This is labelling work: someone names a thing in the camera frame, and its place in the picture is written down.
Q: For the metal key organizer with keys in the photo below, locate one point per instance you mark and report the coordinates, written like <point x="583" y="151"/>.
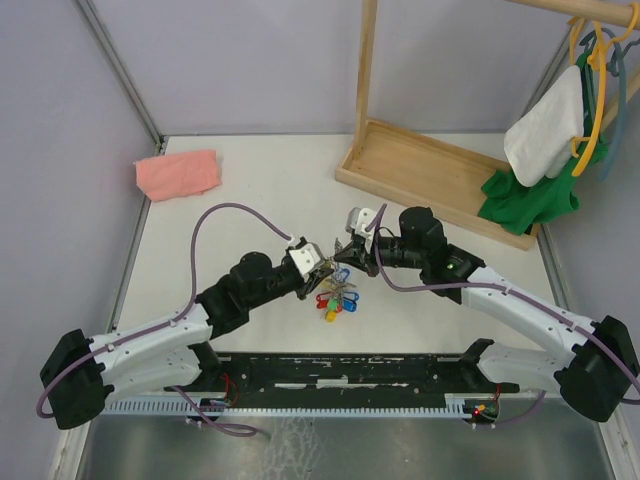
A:
<point x="338" y="294"/>

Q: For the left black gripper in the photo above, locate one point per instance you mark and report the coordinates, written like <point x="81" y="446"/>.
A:
<point x="315" y="279"/>

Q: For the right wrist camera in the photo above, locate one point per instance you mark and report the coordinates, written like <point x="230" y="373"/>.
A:
<point x="361" y="223"/>

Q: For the yellow hanger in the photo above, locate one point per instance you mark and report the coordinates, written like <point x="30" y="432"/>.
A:
<point x="592" y="66"/>

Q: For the white towel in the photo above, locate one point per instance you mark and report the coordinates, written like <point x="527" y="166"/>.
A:
<point x="539" y="144"/>

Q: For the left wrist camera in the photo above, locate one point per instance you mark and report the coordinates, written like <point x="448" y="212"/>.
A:
<point x="306" y="256"/>

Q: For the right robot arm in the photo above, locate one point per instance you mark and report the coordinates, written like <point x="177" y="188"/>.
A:
<point x="590" y="364"/>

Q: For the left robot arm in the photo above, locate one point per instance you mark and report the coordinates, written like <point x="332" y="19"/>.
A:
<point x="83" y="375"/>

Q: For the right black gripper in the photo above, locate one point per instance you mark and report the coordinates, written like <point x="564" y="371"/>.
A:
<point x="355" y="254"/>

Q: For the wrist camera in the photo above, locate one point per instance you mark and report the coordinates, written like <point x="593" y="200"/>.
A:
<point x="361" y="223"/>
<point x="306" y="256"/>

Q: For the pink folded cloth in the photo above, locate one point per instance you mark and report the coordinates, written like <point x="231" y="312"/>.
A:
<point x="171" y="176"/>

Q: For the green garment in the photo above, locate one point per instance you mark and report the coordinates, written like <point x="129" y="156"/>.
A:
<point x="515" y="207"/>

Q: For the wooden clothes rack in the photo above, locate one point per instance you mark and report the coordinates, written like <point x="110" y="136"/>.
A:
<point x="411" y="169"/>

